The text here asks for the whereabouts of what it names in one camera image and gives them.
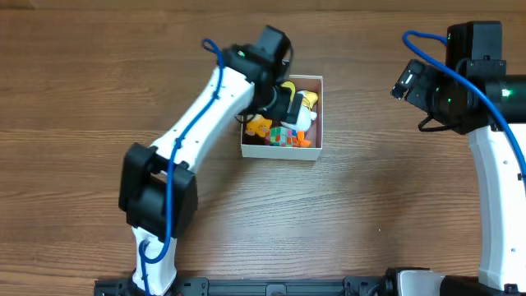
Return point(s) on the colourful puzzle cube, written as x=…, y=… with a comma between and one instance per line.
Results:
x=282, y=137

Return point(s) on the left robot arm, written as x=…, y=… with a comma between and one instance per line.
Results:
x=158, y=190

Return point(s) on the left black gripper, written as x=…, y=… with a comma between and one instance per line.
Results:
x=294, y=108

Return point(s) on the orange dinosaur toy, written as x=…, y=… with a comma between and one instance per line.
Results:
x=258, y=126

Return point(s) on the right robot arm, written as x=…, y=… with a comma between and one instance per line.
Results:
x=472, y=94

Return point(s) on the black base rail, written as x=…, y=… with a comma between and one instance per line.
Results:
x=271, y=287

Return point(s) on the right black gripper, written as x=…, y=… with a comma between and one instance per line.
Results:
x=430, y=99

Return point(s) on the white plush duck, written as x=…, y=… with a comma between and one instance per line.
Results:
x=305, y=116

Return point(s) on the yellow wooden rattle toy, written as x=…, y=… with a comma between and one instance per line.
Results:
x=291, y=87

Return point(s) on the white square cardboard box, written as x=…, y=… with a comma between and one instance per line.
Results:
x=250, y=149

